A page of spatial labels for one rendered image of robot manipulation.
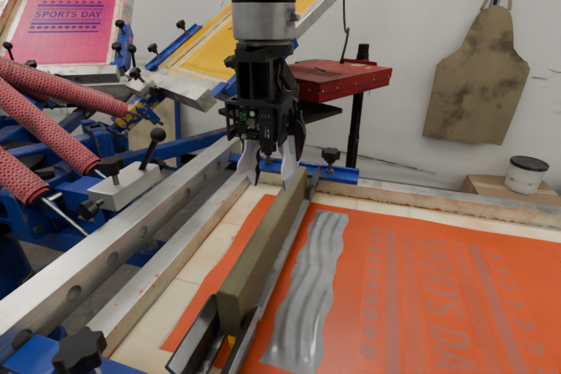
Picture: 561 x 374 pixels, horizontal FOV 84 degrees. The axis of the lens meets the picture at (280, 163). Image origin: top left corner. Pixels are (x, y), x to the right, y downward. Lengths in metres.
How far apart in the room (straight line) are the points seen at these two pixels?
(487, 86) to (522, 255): 1.82
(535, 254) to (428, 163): 1.96
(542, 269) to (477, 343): 0.23
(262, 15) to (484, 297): 0.52
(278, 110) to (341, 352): 0.32
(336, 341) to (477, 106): 2.17
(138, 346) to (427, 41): 2.28
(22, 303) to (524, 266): 0.75
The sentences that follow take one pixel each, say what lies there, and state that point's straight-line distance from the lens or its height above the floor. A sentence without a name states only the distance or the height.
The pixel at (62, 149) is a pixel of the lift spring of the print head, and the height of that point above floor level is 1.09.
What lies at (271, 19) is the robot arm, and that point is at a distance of 0.37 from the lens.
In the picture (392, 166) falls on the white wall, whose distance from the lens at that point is 2.65.
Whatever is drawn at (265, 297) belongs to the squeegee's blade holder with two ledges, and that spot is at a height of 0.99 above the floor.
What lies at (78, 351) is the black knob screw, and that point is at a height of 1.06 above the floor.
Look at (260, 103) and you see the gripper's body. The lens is 0.37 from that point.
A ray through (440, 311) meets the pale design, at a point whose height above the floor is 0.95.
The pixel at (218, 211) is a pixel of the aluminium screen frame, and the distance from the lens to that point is 0.66.
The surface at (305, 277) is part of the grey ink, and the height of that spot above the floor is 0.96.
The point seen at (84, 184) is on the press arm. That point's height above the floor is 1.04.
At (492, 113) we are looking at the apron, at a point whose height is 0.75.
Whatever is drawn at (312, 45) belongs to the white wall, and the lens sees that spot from 2.47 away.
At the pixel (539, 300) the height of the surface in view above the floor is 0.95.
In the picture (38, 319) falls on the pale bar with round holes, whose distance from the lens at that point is 0.51.
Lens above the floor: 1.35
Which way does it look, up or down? 26 degrees down
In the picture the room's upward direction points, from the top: straight up
